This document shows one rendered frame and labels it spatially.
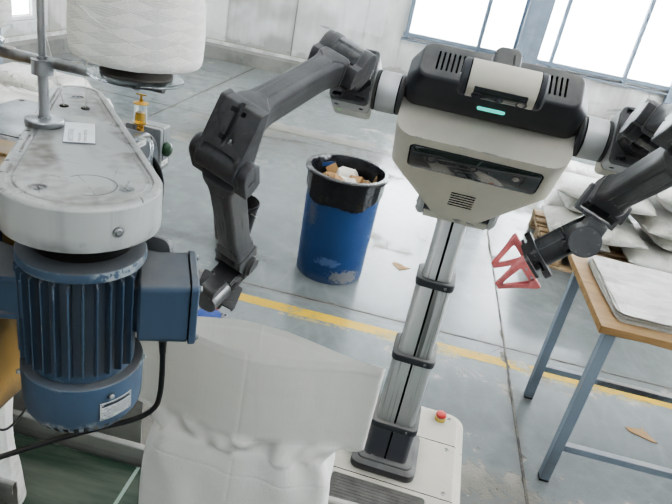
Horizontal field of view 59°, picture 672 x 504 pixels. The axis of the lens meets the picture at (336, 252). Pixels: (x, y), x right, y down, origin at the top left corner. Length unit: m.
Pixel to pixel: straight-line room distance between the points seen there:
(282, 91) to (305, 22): 8.18
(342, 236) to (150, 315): 2.60
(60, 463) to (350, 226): 2.02
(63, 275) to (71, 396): 0.17
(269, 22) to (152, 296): 8.62
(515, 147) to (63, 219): 0.95
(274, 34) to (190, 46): 8.51
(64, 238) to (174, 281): 0.15
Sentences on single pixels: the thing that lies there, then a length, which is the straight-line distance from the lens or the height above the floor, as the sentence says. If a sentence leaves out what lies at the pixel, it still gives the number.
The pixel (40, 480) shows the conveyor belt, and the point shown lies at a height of 0.38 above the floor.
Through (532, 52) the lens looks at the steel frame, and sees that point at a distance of 8.59.
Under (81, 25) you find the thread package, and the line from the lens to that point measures 0.79.
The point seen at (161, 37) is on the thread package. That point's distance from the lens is 0.77.
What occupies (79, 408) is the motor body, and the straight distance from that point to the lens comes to 0.84.
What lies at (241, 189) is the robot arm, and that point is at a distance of 0.96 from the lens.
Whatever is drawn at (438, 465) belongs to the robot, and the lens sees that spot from 2.14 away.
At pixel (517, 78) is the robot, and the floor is 1.55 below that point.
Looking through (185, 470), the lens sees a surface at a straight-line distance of 1.30.
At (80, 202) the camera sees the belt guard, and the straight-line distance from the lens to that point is 0.69.
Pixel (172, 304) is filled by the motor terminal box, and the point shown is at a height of 1.28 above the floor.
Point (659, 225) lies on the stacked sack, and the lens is 4.57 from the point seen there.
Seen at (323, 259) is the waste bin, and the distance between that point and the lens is 3.40.
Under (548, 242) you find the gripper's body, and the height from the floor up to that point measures 1.28.
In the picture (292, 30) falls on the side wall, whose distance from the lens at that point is 9.22.
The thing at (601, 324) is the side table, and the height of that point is 0.75.
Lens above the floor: 1.69
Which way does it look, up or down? 26 degrees down
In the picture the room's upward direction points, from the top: 11 degrees clockwise
